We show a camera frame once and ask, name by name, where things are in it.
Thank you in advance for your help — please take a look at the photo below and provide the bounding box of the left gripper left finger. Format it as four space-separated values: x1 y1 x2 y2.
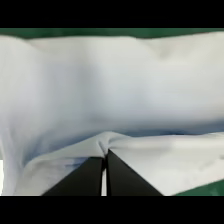
41 156 106 197

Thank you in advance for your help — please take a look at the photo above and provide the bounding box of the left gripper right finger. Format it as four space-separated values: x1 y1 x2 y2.
106 148 164 197

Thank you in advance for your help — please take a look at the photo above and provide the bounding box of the light blue shirt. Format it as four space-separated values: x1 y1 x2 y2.
0 30 224 197

